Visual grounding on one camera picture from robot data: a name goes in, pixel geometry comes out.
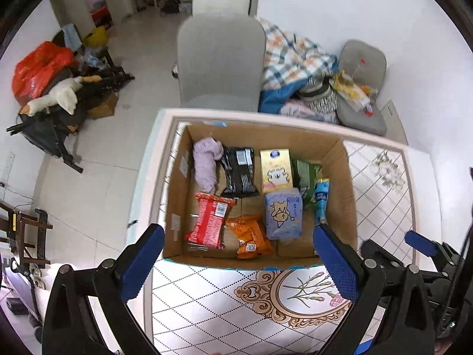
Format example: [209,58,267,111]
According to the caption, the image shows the yellow snack bag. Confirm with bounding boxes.
[330,70,370,112]

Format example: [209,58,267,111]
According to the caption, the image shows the green wipes packet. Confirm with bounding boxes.
[291,159,321,209]

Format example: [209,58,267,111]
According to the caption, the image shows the red plastic bag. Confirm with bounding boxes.
[11,41,78,107]

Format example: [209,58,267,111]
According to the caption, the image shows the black stroller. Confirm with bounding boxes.
[5,29,136,174]

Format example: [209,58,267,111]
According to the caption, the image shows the yellow tissue pack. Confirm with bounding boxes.
[260,149,294,193]

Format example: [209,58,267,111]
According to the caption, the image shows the red snack packet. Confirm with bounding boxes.
[185,192,237,249]

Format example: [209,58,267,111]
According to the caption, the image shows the blue tube packet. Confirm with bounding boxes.
[314,178,330,226]

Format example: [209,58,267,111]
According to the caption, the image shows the blue duvet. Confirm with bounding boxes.
[258,52,338,114]

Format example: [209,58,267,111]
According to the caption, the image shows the plaid blanket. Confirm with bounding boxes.
[258,18,338,91]

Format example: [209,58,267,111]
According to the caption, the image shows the grey chair near table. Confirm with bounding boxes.
[176,14,266,112]

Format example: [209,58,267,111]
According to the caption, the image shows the small cardboard box on floor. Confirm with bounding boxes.
[88,91,118,120]

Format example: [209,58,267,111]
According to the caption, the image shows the grey chair with clutter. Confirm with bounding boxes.
[337,39,387,136]

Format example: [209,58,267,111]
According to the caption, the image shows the black snack packet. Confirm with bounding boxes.
[220,147,259,199]

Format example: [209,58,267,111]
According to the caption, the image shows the lavender tissue pack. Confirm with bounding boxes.
[265,188,303,241]

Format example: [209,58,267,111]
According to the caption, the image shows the pink floral cloth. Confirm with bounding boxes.
[279,99,339,124]

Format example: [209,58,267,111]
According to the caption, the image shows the orange snack packet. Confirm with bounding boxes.
[225,214,274,260]

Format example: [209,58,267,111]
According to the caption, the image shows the white goose plush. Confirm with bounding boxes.
[19,75,103,117]

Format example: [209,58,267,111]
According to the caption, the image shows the white chair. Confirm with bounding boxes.
[192,0,251,15]

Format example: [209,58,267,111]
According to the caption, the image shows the striped black hat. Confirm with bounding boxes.
[297,78,338,113]

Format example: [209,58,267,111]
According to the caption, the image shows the dark wooden chair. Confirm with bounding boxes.
[1,201,53,268]

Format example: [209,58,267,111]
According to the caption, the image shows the purple socks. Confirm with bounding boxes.
[192,137,224,194]

